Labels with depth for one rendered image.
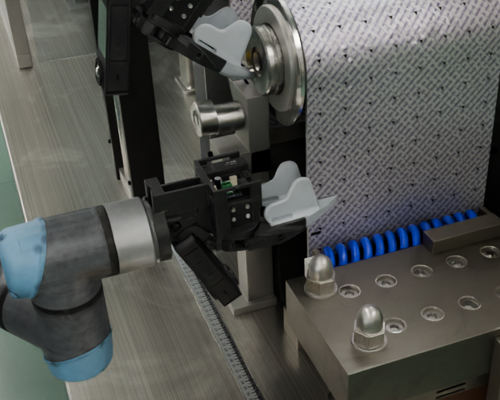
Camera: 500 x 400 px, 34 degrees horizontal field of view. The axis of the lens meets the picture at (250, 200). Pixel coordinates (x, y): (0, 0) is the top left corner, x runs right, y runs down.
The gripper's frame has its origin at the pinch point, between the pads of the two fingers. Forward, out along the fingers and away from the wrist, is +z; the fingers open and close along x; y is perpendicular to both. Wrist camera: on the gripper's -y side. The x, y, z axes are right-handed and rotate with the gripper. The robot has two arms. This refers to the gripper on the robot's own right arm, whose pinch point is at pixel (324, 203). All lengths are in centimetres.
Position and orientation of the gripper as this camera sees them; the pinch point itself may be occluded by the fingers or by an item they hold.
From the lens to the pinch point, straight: 94.4
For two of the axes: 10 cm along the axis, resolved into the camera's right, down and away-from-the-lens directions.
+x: -3.4, -4.9, 8.0
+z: 9.4, -2.2, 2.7
